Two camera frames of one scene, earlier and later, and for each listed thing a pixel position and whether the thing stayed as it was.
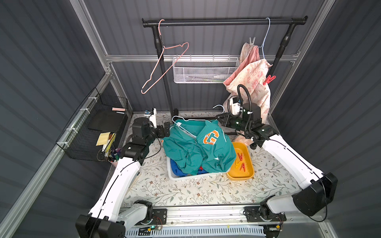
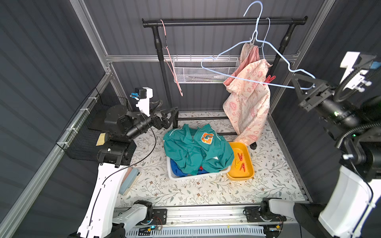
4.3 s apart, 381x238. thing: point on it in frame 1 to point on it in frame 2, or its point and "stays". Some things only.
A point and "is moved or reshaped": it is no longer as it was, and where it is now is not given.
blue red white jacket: x=176 y=171 stays
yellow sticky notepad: x=102 y=139 stays
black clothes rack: x=156 y=24 stays
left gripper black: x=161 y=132 to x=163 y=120
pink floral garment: x=252 y=74 stays
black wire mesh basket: x=100 y=113 stays
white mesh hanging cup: x=204 y=70 stays
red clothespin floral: x=269 y=79 stays
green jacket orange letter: x=200 y=145 is moved or reshaped
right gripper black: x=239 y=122 to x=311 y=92
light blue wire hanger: x=262 y=46 stays
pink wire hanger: x=174 y=62 to x=177 y=85
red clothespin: x=243 y=166 stays
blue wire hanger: x=196 y=119 to x=230 y=75
